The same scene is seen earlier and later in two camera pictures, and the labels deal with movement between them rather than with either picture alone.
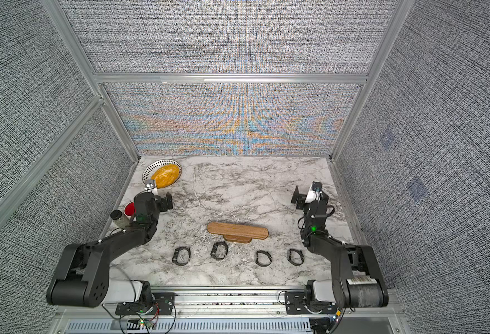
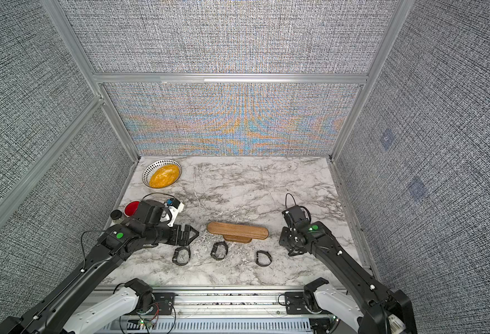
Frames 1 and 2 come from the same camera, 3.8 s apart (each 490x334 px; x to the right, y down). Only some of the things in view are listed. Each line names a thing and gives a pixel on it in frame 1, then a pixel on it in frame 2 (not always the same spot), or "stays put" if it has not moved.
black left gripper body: [163, 206] -> [175, 238]
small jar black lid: [117, 219] stays put
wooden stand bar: [237, 233] stays put
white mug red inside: [129, 209] stays put
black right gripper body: [301, 202] -> [287, 239]
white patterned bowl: [165, 172] stays put
